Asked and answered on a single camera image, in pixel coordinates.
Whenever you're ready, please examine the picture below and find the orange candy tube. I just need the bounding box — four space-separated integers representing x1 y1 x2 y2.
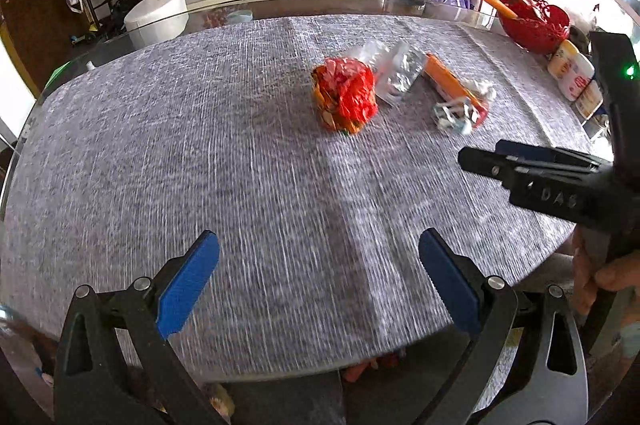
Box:
424 53 489 128

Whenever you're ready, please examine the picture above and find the silver foil wrapper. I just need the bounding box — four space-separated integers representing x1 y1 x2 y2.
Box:
347 40 426 105

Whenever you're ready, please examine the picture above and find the red foil wrapper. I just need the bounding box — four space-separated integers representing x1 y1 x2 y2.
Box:
310 58 378 134

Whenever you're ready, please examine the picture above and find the person right hand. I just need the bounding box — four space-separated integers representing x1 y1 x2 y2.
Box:
570 227 640 325

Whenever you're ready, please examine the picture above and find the white bottle cream label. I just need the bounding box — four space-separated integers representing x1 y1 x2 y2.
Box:
573 79 603 120

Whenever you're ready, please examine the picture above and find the white bottle yellow cap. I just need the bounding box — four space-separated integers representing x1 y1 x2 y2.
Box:
547 39 579 80

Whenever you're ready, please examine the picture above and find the red plastic basket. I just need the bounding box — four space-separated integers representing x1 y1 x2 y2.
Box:
498 0 570 55

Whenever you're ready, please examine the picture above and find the grey woven table cloth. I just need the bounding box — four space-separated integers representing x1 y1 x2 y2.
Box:
1 15 588 379

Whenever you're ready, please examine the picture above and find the white round stool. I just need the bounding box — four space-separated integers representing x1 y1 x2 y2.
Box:
124 0 189 50

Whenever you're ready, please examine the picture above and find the orange handle stick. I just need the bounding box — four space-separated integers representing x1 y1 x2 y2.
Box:
483 0 518 21

